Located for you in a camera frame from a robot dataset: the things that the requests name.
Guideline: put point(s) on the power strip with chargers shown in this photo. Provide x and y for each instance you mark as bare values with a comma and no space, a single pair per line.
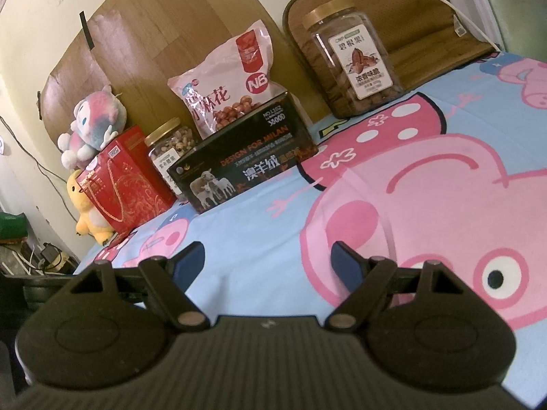
38,260

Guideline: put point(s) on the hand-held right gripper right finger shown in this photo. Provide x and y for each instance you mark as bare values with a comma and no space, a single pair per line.
346,260

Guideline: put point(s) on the pink snack bag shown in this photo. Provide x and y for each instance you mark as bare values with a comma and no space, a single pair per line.
230,77

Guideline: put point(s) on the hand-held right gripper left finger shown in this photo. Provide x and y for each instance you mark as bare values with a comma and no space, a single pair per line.
188,260

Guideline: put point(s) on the wooden headboard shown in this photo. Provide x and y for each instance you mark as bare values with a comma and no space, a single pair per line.
171,17

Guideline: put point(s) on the pink plush toy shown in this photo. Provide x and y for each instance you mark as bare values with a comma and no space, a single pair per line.
96,124

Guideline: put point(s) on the red gift box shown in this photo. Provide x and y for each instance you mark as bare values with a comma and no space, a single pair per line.
128,183

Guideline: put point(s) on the black cardboard box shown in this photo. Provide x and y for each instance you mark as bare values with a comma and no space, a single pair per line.
256,158

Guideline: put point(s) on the green bag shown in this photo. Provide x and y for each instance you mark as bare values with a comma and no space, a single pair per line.
13,224

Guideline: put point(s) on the black tape strip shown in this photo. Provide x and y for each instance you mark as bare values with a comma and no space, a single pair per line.
87,30

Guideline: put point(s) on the cartoon pig printed blanket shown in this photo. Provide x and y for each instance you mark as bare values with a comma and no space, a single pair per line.
265,239

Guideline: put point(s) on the yellow duck plush toy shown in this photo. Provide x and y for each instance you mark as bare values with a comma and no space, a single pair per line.
85,218

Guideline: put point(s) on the large clear pecan jar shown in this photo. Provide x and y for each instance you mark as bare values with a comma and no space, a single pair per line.
354,59

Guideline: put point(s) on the small clear nut jar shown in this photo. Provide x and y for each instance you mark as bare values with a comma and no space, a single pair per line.
171,149

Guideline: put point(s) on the brown seat cushion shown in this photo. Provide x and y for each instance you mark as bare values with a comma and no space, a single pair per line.
427,30

